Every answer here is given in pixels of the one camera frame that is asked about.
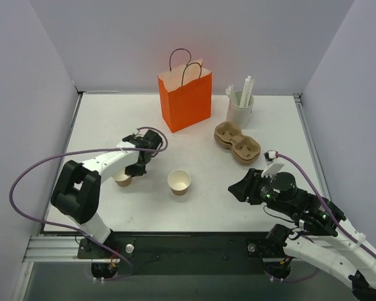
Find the aluminium frame rail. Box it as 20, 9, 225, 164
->
293, 93, 331, 200

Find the brown cardboard cup carrier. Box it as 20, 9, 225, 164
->
214, 121, 261, 165

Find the white wrapped straw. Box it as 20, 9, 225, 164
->
226, 85, 238, 105
239, 76, 254, 107

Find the orange paper bag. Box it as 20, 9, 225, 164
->
157, 58, 212, 133

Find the brown paper coffee cup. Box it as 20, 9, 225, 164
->
167, 169, 191, 196

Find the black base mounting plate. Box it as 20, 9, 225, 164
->
77, 232, 293, 280

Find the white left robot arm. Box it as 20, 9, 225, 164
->
50, 127, 168, 258

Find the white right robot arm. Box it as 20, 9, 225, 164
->
227, 169, 376, 300

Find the white straw holder cup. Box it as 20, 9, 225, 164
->
226, 95, 254, 129

